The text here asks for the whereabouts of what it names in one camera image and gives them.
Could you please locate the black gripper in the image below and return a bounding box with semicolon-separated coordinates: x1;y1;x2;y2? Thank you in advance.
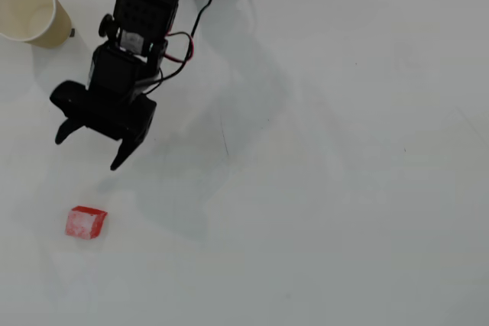
54;38;170;172

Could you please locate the red cube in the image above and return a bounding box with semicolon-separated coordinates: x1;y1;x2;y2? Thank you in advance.
64;205;108;242

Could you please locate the beige paper cup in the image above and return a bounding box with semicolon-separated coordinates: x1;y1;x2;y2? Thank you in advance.
0;0;73;50

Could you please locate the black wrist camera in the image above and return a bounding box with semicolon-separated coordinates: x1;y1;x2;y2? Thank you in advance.
49;79;96;121

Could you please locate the red white black servo wire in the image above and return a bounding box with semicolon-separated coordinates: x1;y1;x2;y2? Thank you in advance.
164;31;196;64

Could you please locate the black camera cable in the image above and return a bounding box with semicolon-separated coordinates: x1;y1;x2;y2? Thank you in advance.
144;0;223;94

